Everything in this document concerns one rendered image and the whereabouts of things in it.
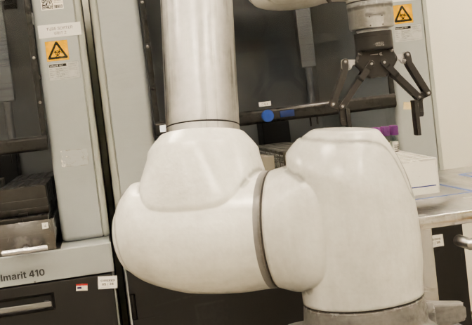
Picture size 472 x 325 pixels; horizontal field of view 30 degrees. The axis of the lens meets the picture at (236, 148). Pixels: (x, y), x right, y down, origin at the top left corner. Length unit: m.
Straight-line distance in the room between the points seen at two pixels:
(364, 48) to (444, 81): 1.79
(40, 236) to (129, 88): 0.41
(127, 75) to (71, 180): 0.29
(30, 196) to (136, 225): 1.02
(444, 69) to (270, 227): 2.49
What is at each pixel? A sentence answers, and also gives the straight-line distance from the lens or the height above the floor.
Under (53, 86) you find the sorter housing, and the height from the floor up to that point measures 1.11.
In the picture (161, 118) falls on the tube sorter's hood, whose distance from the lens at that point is 2.13.
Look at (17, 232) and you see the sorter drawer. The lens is 2.07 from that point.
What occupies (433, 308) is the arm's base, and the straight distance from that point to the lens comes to 1.16.
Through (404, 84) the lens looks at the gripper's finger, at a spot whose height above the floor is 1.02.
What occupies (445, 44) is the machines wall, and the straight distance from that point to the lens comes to 3.52.
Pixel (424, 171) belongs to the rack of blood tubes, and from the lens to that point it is 1.60.
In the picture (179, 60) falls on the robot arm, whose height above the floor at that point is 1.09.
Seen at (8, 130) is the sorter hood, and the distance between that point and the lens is 2.14.
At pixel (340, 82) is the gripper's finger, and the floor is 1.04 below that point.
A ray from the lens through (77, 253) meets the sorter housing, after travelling 2.07.
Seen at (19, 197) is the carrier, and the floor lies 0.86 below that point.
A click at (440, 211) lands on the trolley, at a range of 1.38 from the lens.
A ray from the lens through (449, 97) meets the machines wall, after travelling 3.51.
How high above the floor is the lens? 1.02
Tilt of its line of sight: 3 degrees down
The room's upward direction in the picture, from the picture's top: 7 degrees counter-clockwise
